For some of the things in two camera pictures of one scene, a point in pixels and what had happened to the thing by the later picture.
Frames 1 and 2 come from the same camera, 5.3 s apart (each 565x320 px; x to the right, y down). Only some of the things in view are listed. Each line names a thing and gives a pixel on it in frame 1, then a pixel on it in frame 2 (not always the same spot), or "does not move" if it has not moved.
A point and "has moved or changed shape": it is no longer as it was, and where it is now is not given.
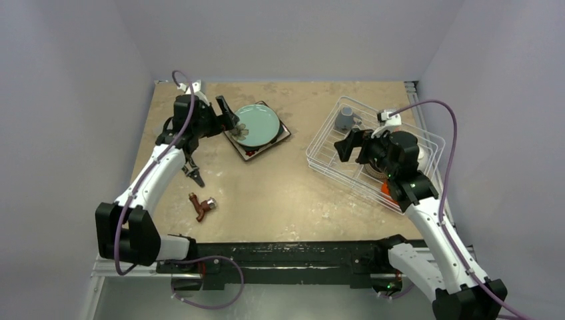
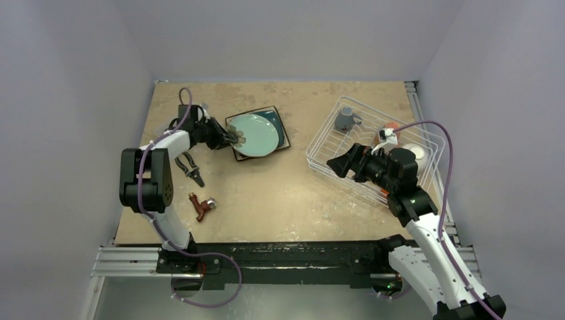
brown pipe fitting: x=203 y=206 does not move
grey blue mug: x=346 y=119 does not move
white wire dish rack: x=346 y=118 does not move
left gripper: x=218 y=123 → x=221 y=138
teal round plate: x=261 y=123 has moved or changed shape
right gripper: x=356 y=147 → x=357 y=161
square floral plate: x=248 y=152 → x=283 y=140
